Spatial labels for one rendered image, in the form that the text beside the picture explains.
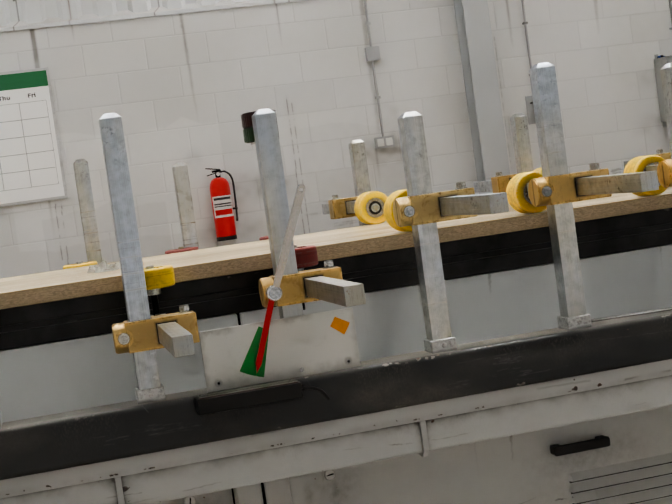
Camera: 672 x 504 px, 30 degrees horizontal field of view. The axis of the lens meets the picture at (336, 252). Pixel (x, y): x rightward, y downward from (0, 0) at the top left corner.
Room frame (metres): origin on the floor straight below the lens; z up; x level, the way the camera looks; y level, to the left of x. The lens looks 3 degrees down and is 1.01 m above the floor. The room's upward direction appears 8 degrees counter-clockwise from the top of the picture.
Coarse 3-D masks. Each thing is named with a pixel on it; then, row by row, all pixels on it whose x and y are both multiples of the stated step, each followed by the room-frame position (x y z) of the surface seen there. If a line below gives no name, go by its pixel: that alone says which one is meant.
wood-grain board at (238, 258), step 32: (384, 224) 2.92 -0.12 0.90; (448, 224) 2.44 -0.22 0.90; (480, 224) 2.36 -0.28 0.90; (512, 224) 2.38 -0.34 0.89; (544, 224) 2.39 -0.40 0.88; (160, 256) 2.85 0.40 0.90; (192, 256) 2.60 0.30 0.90; (224, 256) 2.40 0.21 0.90; (256, 256) 2.27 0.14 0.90; (320, 256) 2.29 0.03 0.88; (0, 288) 2.35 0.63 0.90; (32, 288) 2.18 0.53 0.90; (64, 288) 2.19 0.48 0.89; (96, 288) 2.20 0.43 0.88
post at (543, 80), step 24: (552, 72) 2.18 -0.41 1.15; (552, 96) 2.18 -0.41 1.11; (552, 120) 2.18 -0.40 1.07; (552, 144) 2.18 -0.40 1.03; (552, 168) 2.18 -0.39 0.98; (552, 216) 2.19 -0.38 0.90; (552, 240) 2.20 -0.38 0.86; (576, 240) 2.19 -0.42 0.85; (576, 264) 2.18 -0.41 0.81; (576, 288) 2.18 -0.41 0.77; (576, 312) 2.18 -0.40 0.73
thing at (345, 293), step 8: (304, 280) 2.07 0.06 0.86; (312, 280) 2.01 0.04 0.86; (320, 280) 1.98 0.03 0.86; (328, 280) 1.95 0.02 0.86; (336, 280) 1.93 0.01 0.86; (344, 280) 1.91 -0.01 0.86; (312, 288) 2.01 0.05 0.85; (320, 288) 1.95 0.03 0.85; (328, 288) 1.90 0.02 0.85; (336, 288) 1.84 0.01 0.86; (344, 288) 1.80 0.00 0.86; (352, 288) 1.80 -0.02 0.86; (360, 288) 1.80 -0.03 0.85; (312, 296) 2.02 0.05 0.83; (320, 296) 1.96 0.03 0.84; (328, 296) 1.90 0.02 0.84; (336, 296) 1.85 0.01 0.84; (344, 296) 1.80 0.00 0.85; (352, 296) 1.80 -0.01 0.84; (360, 296) 1.80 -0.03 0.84; (344, 304) 1.80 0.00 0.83; (352, 304) 1.80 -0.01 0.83; (360, 304) 1.80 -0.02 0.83
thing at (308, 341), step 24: (336, 312) 2.08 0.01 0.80; (216, 336) 2.04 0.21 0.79; (240, 336) 2.04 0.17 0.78; (288, 336) 2.06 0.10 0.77; (312, 336) 2.07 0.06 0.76; (336, 336) 2.08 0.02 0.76; (216, 360) 2.03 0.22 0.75; (240, 360) 2.04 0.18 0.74; (288, 360) 2.06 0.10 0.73; (312, 360) 2.07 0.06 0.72; (336, 360) 2.08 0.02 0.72; (216, 384) 2.03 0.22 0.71; (240, 384) 2.04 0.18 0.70
